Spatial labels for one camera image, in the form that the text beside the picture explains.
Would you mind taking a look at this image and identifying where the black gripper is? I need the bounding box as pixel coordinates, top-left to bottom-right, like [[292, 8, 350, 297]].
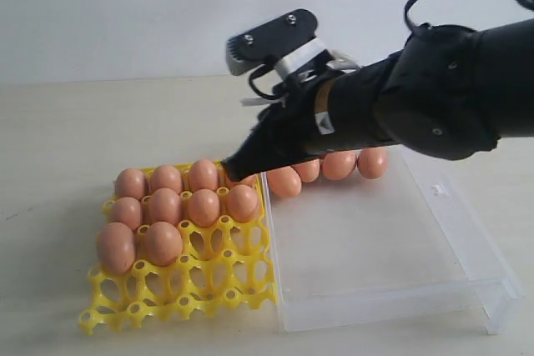
[[221, 68, 398, 182]]

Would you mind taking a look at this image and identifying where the brown egg four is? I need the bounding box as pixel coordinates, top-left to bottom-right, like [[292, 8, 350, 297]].
[[224, 174, 257, 188]]

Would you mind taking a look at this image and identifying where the brown egg fourteen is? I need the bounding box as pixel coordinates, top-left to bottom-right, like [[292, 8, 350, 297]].
[[266, 166, 302, 198]]

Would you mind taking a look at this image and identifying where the brown egg fifteen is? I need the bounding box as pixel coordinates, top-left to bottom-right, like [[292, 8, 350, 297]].
[[292, 159, 320, 183]]

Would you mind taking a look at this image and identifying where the brown egg three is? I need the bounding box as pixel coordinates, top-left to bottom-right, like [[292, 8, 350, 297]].
[[188, 159, 219, 192]]

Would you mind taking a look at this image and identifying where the brown egg nine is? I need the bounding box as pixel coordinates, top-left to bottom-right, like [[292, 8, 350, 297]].
[[322, 150, 357, 181]]

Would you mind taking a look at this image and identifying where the brown egg seven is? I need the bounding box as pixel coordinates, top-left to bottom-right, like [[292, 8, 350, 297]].
[[188, 188, 220, 228]]

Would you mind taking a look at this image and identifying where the brown egg two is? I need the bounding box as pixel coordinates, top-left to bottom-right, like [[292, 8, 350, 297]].
[[150, 164, 183, 194]]

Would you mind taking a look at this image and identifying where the brown egg six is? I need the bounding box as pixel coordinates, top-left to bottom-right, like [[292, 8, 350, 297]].
[[148, 188, 182, 225]]

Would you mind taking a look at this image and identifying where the brown egg one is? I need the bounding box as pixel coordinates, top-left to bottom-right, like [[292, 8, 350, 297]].
[[114, 168, 149, 200]]

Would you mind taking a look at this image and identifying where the brown egg five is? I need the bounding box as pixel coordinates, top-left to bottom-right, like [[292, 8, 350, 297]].
[[108, 197, 143, 231]]

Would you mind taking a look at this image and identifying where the brown egg thirteen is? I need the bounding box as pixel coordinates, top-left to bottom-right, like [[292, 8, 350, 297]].
[[357, 148, 389, 179]]

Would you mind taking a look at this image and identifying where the brown egg eleven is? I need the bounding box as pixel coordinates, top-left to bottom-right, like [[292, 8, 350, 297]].
[[144, 222, 183, 267]]

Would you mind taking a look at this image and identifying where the brown egg ten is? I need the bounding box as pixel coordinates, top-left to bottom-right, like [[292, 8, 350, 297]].
[[96, 222, 136, 275]]

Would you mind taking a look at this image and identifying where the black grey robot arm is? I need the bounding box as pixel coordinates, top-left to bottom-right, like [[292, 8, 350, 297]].
[[222, 20, 533, 181]]

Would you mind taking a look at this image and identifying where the yellow plastic egg tray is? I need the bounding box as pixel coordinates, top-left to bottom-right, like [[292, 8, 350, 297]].
[[78, 162, 276, 333]]

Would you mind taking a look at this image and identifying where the clear plastic container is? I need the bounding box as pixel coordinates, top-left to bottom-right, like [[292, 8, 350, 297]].
[[264, 147, 524, 334]]

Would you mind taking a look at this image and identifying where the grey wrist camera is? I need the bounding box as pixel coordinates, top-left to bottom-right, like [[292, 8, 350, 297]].
[[225, 8, 318, 76]]

